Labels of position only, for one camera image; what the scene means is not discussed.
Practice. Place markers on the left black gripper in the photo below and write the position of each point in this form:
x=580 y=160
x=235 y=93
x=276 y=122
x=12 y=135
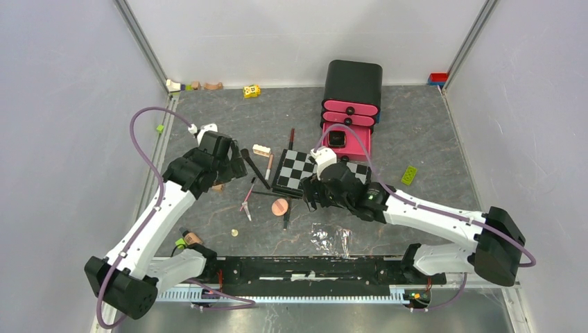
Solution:
x=234 y=168

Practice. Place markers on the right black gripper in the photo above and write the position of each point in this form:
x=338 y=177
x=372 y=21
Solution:
x=311 y=186

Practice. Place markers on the black square compact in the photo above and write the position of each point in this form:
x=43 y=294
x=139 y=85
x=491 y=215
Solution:
x=336 y=139

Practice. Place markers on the foundation bottle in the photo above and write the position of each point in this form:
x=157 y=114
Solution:
x=189 y=237

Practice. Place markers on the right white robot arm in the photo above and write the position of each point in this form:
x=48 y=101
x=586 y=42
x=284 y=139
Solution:
x=488 y=244

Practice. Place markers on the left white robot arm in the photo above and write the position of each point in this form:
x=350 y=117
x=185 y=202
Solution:
x=127 y=278

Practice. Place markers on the black makeup brush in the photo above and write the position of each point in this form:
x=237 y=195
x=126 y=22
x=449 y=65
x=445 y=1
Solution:
x=246 y=156

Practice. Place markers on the beige white makeup pen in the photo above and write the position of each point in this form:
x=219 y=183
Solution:
x=269 y=167

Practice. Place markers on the black eyeliner pencil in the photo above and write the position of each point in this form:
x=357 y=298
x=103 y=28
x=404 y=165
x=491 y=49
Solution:
x=287 y=215

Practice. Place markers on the brown wooden cube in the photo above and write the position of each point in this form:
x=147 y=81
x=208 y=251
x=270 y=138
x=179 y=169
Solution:
x=218 y=188

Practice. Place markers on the round pink powder puff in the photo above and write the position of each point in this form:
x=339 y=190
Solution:
x=279 y=207

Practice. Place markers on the white lego brick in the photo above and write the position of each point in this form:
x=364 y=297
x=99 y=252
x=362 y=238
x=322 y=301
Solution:
x=258 y=149

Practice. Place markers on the black white chessboard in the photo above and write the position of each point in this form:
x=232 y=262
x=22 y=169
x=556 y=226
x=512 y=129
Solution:
x=294 y=166

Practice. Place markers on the pink lip gloss wand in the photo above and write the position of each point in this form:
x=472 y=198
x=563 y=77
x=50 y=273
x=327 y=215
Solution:
x=244 y=204

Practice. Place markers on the clear plastic wrapper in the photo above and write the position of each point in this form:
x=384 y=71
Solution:
x=331 y=240

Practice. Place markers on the dark red pencil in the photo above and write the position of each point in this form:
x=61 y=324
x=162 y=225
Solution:
x=291 y=139

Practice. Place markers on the yellow toy block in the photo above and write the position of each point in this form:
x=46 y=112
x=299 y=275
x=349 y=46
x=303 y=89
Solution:
x=251 y=91

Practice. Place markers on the wooden arch block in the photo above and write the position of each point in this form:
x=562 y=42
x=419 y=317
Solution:
x=213 y=86

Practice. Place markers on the small green block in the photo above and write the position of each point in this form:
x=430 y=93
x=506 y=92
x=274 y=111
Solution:
x=181 y=244

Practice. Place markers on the white toy block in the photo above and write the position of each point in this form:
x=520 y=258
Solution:
x=173 y=86

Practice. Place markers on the green lego brick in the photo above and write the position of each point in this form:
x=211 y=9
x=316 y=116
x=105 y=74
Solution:
x=409 y=175

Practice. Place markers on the black drawer cabinet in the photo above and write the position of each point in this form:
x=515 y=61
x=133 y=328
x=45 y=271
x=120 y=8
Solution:
x=352 y=81

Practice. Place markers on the red blue blocks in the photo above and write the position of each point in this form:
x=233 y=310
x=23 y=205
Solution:
x=437 y=78

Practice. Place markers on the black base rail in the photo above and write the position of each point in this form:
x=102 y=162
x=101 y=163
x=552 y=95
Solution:
x=316 y=276

